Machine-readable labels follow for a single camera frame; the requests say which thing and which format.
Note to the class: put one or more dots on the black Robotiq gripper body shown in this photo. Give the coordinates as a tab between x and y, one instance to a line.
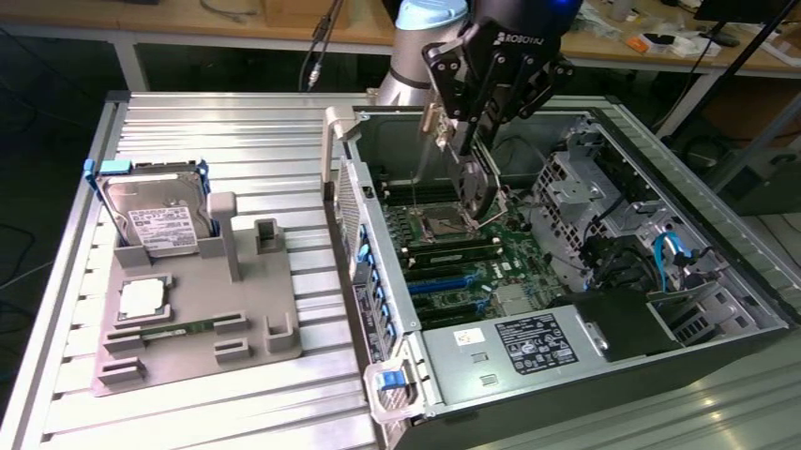
527	23

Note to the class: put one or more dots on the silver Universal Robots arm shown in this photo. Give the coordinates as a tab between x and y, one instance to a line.
413	61

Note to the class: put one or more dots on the blue expansion slot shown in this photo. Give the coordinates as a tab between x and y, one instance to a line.
439	286

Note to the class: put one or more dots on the orange small box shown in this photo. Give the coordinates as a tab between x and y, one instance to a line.
636	43

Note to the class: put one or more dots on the metal disk bay cage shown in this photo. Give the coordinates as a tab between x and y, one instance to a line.
576	197

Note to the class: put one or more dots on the metal socket cover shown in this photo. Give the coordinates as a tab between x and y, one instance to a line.
504	206

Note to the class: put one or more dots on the black monitor stand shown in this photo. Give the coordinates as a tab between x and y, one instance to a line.
720	33

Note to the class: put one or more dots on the CPU socket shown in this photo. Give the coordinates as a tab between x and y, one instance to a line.
441	225

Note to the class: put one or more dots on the black slanted pole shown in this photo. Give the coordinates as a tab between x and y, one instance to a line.
751	42

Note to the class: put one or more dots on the green motherboard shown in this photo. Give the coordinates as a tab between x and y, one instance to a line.
520	253

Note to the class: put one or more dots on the black installed RAM stick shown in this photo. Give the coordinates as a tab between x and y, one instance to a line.
451	257

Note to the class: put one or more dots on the metal slat table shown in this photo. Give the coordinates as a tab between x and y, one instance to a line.
220	140

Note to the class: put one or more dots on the wooden desk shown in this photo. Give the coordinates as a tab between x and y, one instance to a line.
188	19

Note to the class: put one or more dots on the hard disk in blue carrier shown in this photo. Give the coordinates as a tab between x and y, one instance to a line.
157	211

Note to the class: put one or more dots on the grey power supply unit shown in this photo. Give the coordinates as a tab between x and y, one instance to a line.
476	361

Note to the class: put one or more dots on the open black PC case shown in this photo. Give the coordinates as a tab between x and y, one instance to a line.
564	384

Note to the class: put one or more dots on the blue case latch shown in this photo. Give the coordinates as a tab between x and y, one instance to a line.
392	379

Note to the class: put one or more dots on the silver CPU chip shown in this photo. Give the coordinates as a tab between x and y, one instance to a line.
146	300

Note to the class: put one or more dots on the green RAM stick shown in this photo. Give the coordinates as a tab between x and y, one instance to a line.
182	327

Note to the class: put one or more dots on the grey plastic parts rack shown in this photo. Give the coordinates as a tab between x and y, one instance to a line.
201	356

